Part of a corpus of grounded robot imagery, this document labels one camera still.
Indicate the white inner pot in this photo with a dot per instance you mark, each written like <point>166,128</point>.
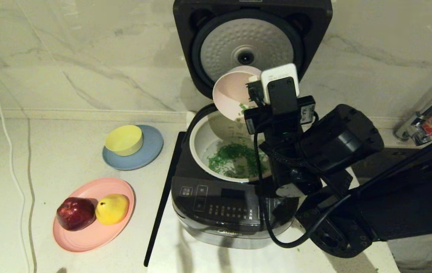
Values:
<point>204,140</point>

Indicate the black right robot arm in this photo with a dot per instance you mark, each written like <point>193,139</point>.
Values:
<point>390,208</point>

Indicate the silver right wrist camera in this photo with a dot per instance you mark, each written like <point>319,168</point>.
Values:
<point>280,85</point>

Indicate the pink bowl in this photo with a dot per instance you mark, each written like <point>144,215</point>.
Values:
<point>231,94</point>

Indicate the grey rag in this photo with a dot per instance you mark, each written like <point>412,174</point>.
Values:
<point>424,250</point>

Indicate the pink plate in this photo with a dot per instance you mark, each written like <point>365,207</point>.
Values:
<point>94,239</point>

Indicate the black rice cooker lid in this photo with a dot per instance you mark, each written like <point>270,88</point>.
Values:
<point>216,38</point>

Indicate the yellow bowl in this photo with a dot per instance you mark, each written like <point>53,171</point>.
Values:
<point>124,140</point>

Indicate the chrome faucet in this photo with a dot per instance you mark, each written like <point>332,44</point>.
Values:
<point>428,117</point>

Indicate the black rice cooker body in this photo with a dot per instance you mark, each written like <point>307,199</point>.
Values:
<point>216,223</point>

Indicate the yellow pear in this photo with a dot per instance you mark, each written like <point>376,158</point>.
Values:
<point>112,209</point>

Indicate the red apple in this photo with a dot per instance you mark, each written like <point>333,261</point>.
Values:
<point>75,214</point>

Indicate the green chopped bits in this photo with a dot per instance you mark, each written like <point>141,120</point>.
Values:
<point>231,159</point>

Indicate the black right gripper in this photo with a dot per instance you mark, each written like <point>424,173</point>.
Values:
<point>276,117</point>

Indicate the blue plate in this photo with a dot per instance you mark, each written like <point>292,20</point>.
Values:
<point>149,153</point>

